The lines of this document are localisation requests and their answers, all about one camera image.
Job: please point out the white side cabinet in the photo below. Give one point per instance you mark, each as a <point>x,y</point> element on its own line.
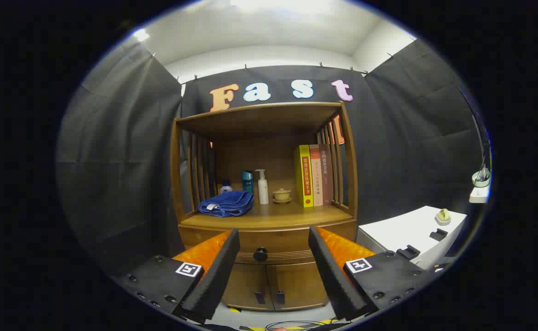
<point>402,230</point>

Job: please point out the white pump bottle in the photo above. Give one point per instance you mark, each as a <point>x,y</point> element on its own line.
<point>263,191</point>

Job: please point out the black drawer knob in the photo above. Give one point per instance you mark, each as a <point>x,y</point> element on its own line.
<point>260,254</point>

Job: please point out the orange book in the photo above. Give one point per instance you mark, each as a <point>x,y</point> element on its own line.
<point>317,179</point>

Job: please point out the tall blue bottle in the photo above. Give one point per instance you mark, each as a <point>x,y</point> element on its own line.
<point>248,181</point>

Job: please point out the brown book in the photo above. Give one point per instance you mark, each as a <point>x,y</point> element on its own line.
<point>326,179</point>

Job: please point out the green white bowl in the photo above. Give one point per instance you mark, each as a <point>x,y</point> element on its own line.
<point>481,180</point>

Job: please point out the wooden drawer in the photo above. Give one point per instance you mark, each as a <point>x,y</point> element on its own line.
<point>287,241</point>

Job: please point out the small white bottle blue cap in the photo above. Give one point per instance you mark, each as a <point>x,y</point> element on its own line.
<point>226,187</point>

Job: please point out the wooden cabinet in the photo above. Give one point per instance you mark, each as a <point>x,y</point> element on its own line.
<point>259,124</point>

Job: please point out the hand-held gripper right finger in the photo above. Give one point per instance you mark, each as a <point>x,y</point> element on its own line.
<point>331,271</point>

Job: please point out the beige lidded teacup with saucer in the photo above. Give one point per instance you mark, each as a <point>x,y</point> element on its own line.
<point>281,195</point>

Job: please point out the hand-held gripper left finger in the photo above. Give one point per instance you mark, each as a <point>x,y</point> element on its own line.
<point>220,271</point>

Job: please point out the small black block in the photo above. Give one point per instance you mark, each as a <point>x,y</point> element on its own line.
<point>408,253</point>
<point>438,235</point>

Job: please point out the wooden cabinet door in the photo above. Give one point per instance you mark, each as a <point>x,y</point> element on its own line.
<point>243,285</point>
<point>298,285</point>

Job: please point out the yellow black striped floor tape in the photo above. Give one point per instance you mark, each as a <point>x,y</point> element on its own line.
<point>291,328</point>

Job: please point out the folded blue towel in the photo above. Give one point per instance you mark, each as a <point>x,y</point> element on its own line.
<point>227,202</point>

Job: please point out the wooden countertop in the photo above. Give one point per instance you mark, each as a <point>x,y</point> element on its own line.
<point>291,216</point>

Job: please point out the small green white object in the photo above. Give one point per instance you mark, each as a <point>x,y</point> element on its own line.
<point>443,216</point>

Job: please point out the yellow book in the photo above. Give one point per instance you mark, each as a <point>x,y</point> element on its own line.
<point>303,179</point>

